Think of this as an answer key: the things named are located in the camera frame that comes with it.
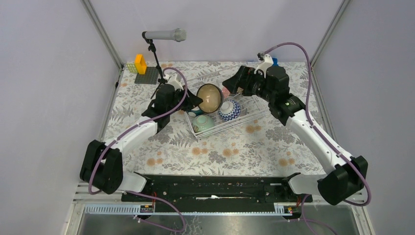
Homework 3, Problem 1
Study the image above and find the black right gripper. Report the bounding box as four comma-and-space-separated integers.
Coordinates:
222, 66, 275, 103

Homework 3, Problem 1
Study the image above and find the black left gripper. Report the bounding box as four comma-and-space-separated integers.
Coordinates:
167, 85, 203, 115

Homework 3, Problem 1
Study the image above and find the dark teal floral bowl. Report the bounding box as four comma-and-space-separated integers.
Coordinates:
197, 84, 224, 114

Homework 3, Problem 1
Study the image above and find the blue white patterned bowl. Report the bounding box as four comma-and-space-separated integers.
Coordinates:
218, 100, 242, 121

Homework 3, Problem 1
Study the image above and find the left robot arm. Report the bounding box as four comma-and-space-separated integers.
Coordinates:
80, 85, 203, 201

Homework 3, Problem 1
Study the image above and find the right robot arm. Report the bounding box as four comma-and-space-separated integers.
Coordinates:
222, 66, 368, 205

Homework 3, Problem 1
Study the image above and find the red patterned bowl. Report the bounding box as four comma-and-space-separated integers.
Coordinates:
221, 87, 231, 99

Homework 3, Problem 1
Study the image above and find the teal and cream bowl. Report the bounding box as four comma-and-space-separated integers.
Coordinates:
187, 107, 204, 118

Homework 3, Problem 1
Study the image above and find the mint green bowl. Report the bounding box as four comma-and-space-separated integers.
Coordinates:
192, 115, 215, 133

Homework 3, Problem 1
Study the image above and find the grey toy baseplate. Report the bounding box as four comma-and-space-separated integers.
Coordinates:
134, 67, 160, 85

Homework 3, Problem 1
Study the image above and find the blue toy brick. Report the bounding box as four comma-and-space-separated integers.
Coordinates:
272, 57, 278, 66

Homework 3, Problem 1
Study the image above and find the yellow toy brick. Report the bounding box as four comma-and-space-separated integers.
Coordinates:
134, 54, 147, 75

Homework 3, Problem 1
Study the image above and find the black microphone tripod stand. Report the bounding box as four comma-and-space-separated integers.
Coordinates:
142, 31, 168, 99

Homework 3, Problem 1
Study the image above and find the grey microphone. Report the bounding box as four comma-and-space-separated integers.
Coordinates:
142, 28, 187, 42

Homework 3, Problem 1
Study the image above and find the light green toy brick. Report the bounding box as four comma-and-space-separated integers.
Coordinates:
126, 63, 138, 74

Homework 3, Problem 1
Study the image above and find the floral tablecloth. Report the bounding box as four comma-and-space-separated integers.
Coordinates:
104, 62, 324, 176

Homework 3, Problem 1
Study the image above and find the white wire dish rack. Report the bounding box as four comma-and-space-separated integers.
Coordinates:
174, 63, 270, 140

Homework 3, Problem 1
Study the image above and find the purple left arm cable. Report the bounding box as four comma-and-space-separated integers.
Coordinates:
87, 67, 189, 233

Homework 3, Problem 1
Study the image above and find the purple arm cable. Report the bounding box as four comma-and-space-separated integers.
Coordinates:
87, 67, 189, 233
257, 42, 372, 235

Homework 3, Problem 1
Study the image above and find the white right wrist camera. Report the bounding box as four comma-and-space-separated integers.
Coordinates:
254, 53, 274, 78

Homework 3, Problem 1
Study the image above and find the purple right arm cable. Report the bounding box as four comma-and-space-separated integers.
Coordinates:
257, 42, 372, 235

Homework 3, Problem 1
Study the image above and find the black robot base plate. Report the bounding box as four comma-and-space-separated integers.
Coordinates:
121, 174, 314, 213

